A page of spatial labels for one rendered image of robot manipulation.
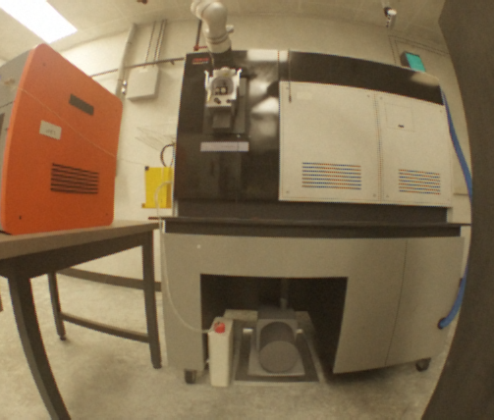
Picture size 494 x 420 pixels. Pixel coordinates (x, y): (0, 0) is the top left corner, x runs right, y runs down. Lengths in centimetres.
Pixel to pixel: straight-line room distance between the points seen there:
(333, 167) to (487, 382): 82
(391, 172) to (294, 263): 52
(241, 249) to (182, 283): 24
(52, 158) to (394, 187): 110
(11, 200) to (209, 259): 63
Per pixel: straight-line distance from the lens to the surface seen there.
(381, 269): 95
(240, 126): 95
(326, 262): 87
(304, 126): 95
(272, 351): 112
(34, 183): 61
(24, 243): 52
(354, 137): 99
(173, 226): 90
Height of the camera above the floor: 77
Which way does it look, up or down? level
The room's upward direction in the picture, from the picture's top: 2 degrees clockwise
